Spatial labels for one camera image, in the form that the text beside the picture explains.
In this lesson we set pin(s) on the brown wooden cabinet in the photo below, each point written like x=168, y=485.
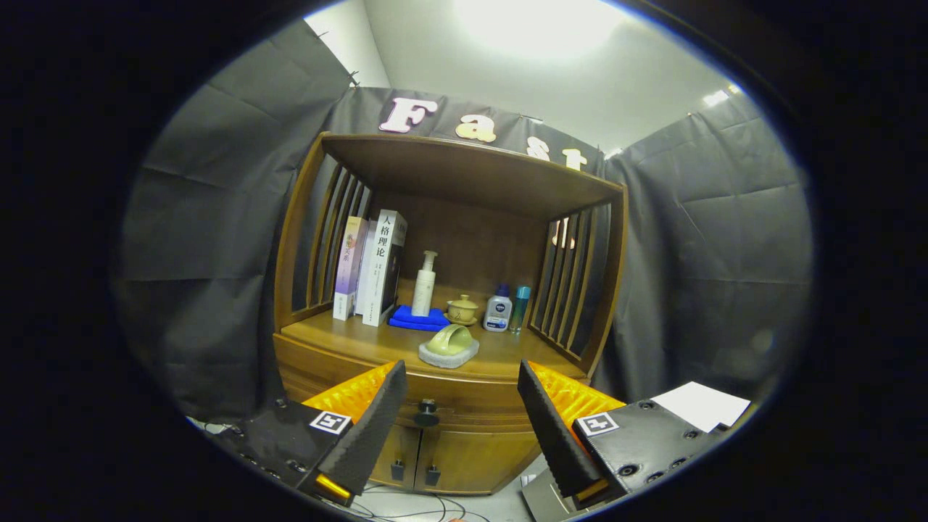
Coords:
x=471, y=170

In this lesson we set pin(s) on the yellow lidded teacup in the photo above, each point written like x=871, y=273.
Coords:
x=462, y=310

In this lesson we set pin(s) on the teal bottle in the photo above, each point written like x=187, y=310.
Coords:
x=518, y=308

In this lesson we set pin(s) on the grey panelled board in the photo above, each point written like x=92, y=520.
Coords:
x=540, y=500

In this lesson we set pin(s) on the black drawer knob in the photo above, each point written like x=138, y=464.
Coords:
x=426, y=415

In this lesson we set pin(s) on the wooden countertop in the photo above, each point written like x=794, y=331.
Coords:
x=507, y=348

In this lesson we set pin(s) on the white pump bottle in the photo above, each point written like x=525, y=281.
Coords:
x=425, y=286

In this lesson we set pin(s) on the green cup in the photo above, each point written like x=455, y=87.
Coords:
x=449, y=346

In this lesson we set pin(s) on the white sheet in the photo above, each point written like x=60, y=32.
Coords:
x=699, y=406

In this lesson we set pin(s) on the purple book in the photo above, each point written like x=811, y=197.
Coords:
x=349, y=264

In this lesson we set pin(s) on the brown wooden drawer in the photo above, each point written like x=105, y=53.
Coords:
x=464, y=395

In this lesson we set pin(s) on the white blue-capped lotion bottle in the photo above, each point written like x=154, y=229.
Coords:
x=498, y=313

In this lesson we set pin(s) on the white portrait book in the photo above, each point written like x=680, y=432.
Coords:
x=384, y=264

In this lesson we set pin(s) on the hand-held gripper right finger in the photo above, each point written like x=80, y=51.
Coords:
x=554, y=435

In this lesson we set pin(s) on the blue folded cloth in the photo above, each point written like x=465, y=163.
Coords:
x=419, y=319

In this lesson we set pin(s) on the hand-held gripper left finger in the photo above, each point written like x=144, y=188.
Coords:
x=373, y=428

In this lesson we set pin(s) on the wooden cabinet door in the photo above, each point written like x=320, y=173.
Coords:
x=486, y=457
x=406, y=449

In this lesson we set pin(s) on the thin white book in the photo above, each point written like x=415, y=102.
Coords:
x=366, y=268

